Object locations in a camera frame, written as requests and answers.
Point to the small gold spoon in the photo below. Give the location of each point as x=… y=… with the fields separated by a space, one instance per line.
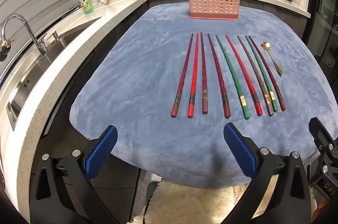
x=273 y=60

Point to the green chopstick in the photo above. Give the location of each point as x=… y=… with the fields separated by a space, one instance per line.
x=231 y=76
x=261 y=73

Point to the chrome faucet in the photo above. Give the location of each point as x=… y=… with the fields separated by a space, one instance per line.
x=34 y=34

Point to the stainless steel sink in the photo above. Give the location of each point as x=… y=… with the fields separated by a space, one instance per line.
x=39 y=73

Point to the dark red chopstick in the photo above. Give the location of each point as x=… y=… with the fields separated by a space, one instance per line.
x=203 y=73
x=217 y=75
x=183 y=75

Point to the maroon chopstick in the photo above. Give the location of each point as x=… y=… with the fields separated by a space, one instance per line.
x=266 y=73

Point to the blue plush mat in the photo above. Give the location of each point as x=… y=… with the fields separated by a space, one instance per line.
x=148 y=68

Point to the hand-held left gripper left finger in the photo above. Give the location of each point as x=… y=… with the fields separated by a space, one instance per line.
x=101 y=150

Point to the dark glass door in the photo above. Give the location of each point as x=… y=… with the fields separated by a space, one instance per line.
x=324 y=2

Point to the green dish soap bottle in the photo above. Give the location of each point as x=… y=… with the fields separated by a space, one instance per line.
x=87 y=3

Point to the bright red chopstick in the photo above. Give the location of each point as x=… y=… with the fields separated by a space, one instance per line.
x=193 y=75
x=243 y=75

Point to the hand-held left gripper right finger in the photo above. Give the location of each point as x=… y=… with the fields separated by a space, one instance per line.
x=239 y=150

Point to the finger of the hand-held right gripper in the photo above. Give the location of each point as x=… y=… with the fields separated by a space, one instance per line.
x=323 y=137

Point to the brown chopstick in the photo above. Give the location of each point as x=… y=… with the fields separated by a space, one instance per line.
x=254 y=76

